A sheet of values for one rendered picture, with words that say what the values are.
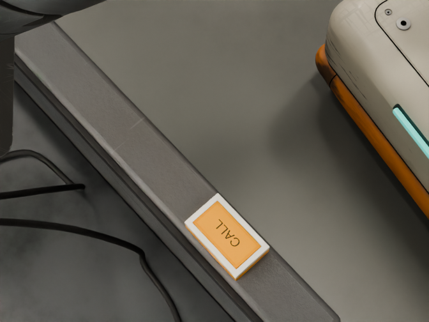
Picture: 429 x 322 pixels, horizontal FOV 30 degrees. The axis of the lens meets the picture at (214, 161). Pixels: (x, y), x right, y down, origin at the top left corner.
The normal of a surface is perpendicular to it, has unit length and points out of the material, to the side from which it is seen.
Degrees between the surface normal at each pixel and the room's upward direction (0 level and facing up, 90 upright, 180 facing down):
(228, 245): 0
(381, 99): 90
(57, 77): 0
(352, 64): 90
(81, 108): 0
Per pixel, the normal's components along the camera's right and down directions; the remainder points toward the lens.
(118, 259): -0.04, -0.36
